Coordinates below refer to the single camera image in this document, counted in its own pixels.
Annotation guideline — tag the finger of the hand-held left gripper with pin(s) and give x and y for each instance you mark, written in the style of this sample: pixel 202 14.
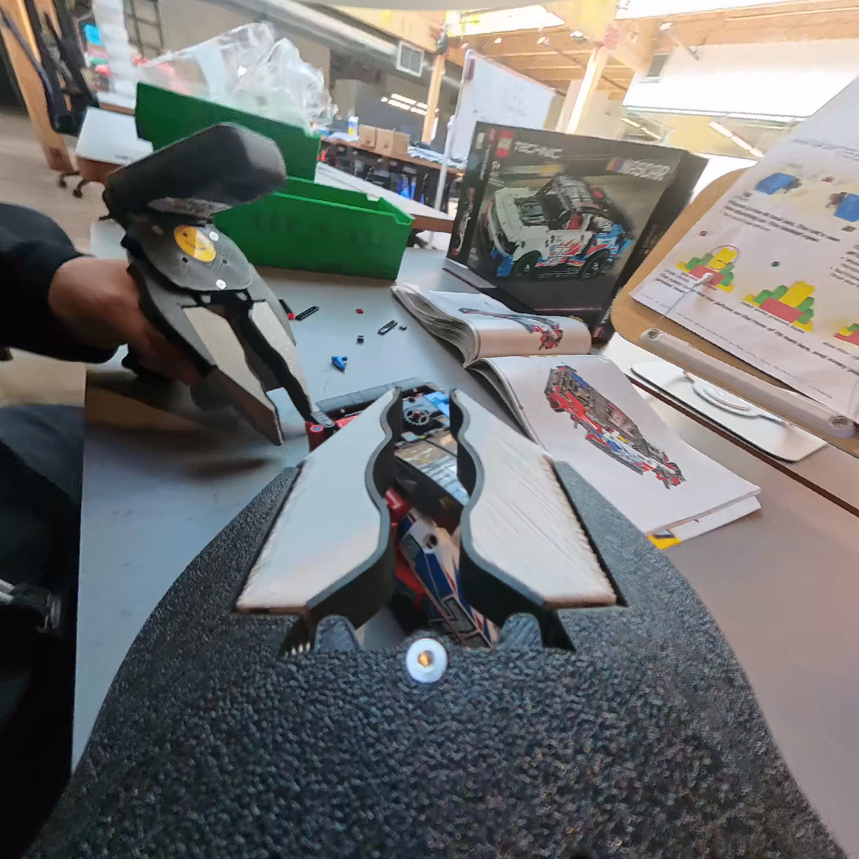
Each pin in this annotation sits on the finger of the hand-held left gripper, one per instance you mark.
pixel 231 362
pixel 275 342

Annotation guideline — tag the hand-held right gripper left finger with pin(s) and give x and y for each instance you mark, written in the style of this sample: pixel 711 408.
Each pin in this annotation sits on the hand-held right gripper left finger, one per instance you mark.
pixel 322 537

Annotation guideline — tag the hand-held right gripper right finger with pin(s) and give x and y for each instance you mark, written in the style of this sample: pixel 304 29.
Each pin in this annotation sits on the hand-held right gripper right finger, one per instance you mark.
pixel 537 537

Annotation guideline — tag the black holed toy beam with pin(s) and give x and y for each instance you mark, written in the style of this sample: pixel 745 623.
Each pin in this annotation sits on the black holed toy beam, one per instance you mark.
pixel 307 313
pixel 286 309

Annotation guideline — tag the blue curved toy brick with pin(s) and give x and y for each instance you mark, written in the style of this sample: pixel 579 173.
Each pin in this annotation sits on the blue curved toy brick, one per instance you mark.
pixel 339 363

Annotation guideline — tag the red white blue toy car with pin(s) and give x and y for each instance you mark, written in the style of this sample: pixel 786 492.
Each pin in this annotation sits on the red white blue toy car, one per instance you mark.
pixel 429 463

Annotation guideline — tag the instruction booklet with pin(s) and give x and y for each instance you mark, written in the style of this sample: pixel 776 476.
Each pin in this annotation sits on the instruction booklet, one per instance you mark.
pixel 637 436

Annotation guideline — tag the person's left forearm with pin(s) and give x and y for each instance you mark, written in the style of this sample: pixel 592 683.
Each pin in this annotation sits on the person's left forearm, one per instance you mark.
pixel 40 282

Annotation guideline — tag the large green plastic bin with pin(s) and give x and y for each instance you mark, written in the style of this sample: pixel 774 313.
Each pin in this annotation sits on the large green plastic bin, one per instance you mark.
pixel 221 127

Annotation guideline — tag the long grey-blue toy plate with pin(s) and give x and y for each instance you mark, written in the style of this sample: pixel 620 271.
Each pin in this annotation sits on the long grey-blue toy plate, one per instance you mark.
pixel 387 327

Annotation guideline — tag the clear plastic bag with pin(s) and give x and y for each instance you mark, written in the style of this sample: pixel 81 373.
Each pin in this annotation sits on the clear plastic bag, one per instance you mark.
pixel 255 67

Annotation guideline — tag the black office chair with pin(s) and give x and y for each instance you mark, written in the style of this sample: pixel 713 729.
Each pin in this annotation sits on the black office chair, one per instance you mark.
pixel 74 134

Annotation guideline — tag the brown cardboard box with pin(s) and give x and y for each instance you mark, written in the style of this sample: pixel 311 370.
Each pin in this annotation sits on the brown cardboard box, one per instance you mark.
pixel 368 135
pixel 392 141

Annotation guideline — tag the whiteboard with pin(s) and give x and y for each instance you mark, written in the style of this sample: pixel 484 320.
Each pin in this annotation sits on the whiteboard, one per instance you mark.
pixel 503 100

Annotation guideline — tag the black toy car set box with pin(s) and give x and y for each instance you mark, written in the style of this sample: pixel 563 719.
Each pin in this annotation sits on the black toy car set box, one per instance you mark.
pixel 570 215

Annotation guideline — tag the printed instruction sheet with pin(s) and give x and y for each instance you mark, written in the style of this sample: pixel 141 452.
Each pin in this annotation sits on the printed instruction sheet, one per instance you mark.
pixel 772 268

